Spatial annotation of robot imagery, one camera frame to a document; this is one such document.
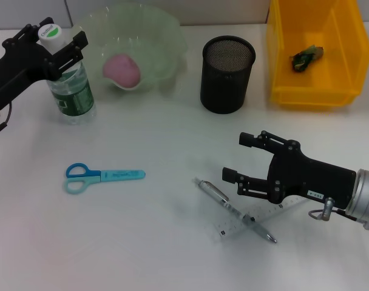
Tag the transparent plastic ruler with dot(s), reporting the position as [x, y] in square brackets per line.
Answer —
[233, 225]

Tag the green silver plastic wrapper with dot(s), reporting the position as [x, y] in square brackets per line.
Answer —
[306, 57]

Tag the blue scissors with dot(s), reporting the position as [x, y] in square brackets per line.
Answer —
[123, 175]

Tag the green translucent fruit bowl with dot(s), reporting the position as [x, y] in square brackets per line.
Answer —
[160, 36]

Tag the silver ballpoint pen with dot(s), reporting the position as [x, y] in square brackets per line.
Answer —
[215, 194]

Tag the black mesh pen holder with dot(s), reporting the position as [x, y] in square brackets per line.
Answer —
[224, 85]

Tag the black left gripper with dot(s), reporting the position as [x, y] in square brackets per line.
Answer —
[17, 72]

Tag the clear water bottle green label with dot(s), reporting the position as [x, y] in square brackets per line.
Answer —
[75, 100]

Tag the yellow plastic bin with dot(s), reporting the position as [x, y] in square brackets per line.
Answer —
[324, 78]

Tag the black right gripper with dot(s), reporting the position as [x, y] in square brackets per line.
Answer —
[312, 179]

